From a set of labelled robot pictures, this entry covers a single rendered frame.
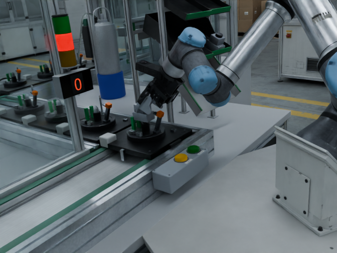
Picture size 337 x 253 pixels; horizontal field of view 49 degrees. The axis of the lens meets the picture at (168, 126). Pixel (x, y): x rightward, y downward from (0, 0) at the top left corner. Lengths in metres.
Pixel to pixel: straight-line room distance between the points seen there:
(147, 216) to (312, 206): 0.45
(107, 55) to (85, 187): 1.16
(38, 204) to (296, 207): 0.72
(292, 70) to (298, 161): 4.64
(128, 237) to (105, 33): 1.40
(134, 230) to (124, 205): 0.07
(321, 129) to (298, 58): 4.57
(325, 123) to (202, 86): 0.33
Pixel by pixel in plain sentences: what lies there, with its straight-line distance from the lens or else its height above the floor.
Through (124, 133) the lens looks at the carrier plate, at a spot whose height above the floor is 0.97.
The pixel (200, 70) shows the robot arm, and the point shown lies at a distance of 1.02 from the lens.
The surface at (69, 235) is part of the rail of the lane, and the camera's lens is 0.95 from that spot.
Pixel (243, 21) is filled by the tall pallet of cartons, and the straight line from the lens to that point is 10.27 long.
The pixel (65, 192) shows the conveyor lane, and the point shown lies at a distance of 1.17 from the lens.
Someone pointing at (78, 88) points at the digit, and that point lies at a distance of 1.21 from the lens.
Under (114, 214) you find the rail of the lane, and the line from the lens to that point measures 1.03.
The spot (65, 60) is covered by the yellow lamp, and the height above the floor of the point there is 1.28.
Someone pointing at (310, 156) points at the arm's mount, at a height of 1.06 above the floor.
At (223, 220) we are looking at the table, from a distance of 1.04.
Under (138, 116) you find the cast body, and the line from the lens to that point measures 1.30.
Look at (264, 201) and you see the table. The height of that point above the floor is 0.86.
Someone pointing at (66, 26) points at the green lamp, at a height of 1.38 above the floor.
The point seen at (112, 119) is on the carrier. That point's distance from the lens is 1.48.
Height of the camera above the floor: 1.47
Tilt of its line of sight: 21 degrees down
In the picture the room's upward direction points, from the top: 5 degrees counter-clockwise
